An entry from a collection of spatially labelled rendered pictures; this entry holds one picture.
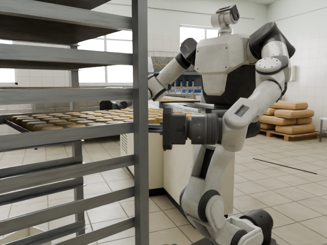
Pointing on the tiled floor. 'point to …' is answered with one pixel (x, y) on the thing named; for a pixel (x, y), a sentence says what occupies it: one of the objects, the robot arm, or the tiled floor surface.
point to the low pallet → (290, 135)
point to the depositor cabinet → (157, 185)
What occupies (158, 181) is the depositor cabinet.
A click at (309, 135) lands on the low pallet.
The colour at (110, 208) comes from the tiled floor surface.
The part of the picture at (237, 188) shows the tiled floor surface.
